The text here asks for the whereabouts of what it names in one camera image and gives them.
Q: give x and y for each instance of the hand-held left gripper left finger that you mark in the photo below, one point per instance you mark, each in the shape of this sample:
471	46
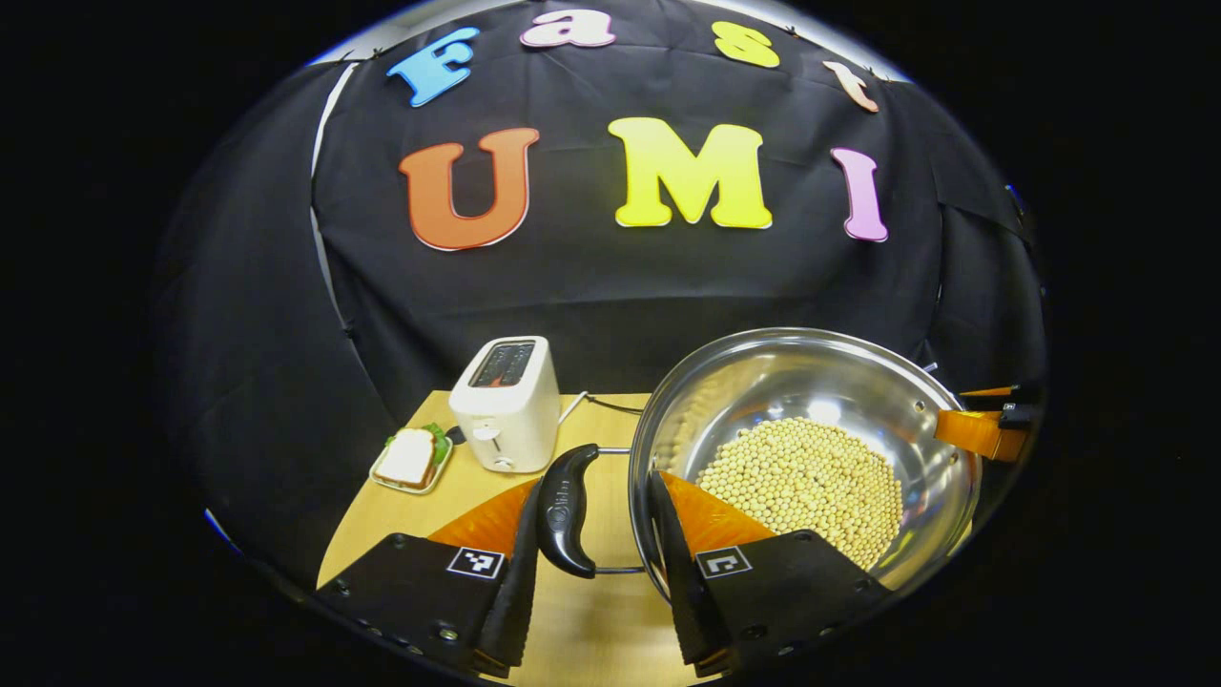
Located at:
515	592

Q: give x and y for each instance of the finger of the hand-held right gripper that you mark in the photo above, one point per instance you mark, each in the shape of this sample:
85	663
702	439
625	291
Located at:
983	431
1016	392

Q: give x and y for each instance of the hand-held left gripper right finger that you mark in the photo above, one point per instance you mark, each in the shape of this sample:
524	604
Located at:
682	582

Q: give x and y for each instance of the pile of yellow soybeans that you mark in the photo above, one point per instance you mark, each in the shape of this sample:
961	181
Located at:
801	477

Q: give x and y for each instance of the black table grommet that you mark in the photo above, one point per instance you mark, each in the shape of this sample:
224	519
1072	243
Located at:
456	436

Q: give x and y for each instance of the pale green rectangular tray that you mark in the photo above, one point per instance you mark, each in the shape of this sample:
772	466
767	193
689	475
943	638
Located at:
386	480

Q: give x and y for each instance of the sandwich with lettuce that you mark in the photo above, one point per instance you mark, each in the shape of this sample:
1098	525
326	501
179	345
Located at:
408	458

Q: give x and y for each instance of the white toaster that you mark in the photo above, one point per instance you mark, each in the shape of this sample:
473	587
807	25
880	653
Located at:
506	420

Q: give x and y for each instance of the black backdrop cloth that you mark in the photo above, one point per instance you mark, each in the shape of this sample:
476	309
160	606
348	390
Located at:
591	286

